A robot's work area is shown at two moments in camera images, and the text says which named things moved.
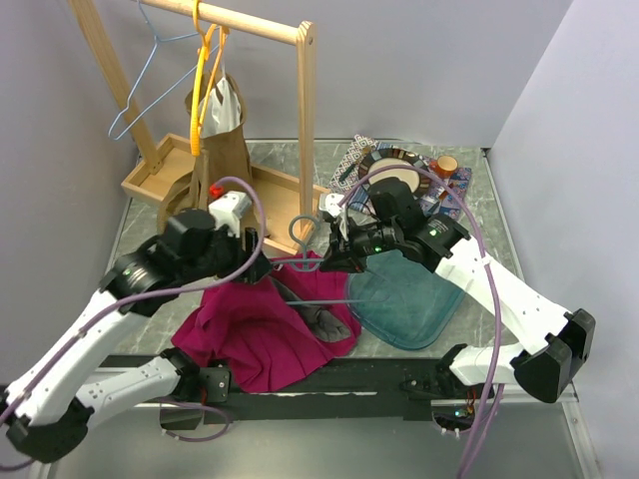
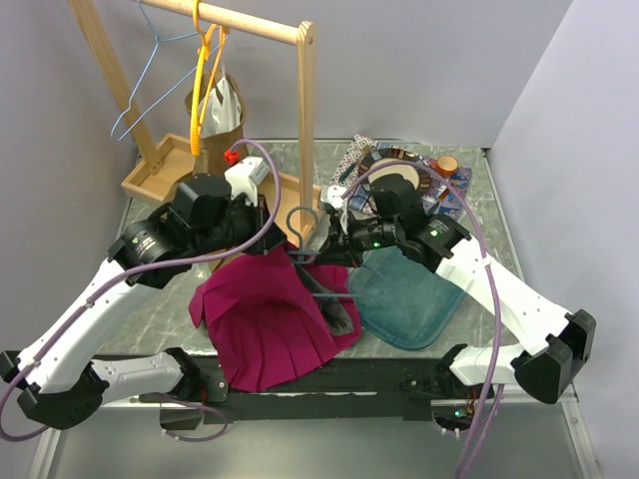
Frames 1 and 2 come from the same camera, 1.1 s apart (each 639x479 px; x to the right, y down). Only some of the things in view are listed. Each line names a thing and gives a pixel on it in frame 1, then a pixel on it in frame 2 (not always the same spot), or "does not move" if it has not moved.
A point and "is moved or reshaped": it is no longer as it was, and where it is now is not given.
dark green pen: x=345 y=173 does not move
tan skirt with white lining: x=225 y=152 does not move
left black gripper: x=256 y=270 to x=259 y=215
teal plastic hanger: x=307 y=227 is moved or reshaped
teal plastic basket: x=400 y=300 does not move
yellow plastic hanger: x=197 y=115 does not move
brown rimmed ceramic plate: x=396 y=157 does not move
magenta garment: x=266 y=338 is moved or reshaped
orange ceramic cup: x=443 y=166 does not move
